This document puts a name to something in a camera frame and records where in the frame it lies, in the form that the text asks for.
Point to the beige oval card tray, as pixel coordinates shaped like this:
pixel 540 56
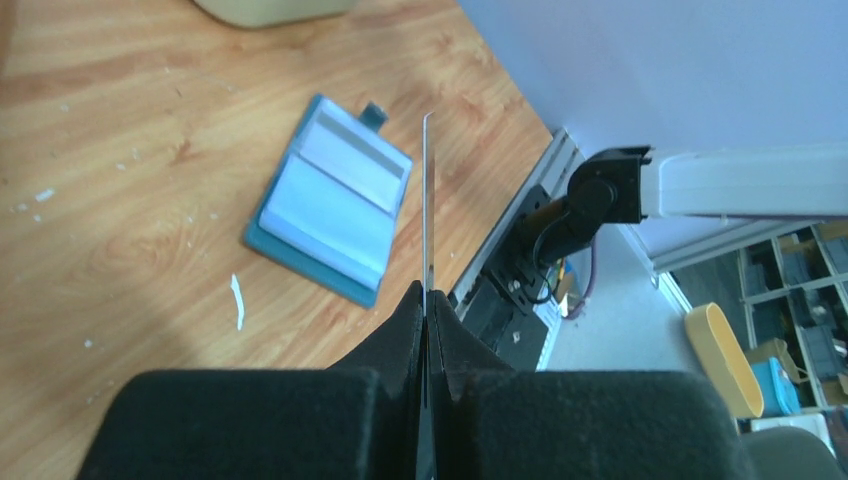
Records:
pixel 256 14

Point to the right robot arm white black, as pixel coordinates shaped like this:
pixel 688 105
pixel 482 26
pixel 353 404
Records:
pixel 627 185

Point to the blue leather card holder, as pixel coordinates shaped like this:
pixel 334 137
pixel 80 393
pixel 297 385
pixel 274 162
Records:
pixel 331 208

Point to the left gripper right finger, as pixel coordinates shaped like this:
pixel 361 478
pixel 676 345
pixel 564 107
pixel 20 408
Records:
pixel 491 421

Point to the aluminium frame rail front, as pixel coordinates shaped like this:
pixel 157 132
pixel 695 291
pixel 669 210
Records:
pixel 550 172

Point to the yellow oval bin background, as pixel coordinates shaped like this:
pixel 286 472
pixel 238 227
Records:
pixel 724 361

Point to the background storage shelf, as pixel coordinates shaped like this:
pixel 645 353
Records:
pixel 794 298

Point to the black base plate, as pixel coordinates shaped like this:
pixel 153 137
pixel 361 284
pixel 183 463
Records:
pixel 506 297

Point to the black VIP credit card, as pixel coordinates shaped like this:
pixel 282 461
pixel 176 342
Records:
pixel 428 211

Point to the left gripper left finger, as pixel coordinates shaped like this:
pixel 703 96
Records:
pixel 357 419

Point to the blue box background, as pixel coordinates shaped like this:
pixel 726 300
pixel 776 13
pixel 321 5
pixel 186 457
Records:
pixel 779 392

